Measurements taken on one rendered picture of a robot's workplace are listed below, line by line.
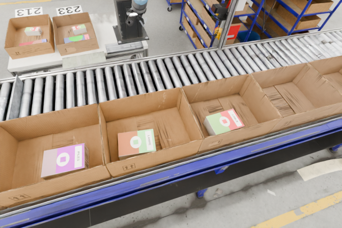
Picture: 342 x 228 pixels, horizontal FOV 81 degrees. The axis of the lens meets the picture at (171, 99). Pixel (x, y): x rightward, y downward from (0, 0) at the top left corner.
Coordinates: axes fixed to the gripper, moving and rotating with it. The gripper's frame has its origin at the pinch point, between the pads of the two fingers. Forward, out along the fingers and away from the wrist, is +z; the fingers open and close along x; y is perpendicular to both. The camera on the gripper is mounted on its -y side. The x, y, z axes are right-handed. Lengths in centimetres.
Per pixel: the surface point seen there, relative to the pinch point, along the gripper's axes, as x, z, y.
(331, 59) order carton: -115, -51, 37
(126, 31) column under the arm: 3.3, 15.2, -5.4
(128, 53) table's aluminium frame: -7.0, 17.7, -18.8
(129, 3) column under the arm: 9.8, -2.3, 7.4
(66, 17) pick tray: 51, 33, -21
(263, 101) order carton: -82, -60, -15
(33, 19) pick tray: 71, 36, -37
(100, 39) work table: 18.0, 24.2, -22.0
